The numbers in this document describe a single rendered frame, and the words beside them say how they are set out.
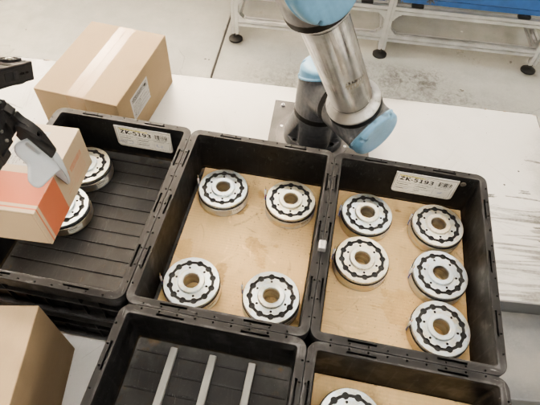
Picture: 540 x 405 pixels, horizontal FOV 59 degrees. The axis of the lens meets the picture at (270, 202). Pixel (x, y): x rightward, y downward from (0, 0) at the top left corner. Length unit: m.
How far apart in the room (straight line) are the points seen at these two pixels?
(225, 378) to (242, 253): 0.24
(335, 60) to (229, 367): 0.55
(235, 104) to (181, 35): 1.58
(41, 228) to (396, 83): 2.25
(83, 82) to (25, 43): 1.83
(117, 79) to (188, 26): 1.79
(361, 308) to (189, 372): 0.32
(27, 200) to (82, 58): 0.72
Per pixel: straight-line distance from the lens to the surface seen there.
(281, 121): 1.28
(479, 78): 2.92
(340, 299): 0.90
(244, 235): 0.96
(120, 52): 1.36
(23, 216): 0.71
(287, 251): 0.94
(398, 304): 0.92
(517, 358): 1.12
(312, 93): 1.10
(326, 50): 0.82
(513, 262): 1.23
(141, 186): 1.06
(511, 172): 1.41
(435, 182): 1.01
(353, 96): 0.94
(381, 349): 0.77
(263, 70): 2.68
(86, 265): 0.97
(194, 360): 0.85
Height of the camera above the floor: 1.63
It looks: 53 degrees down
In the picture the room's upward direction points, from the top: 3 degrees clockwise
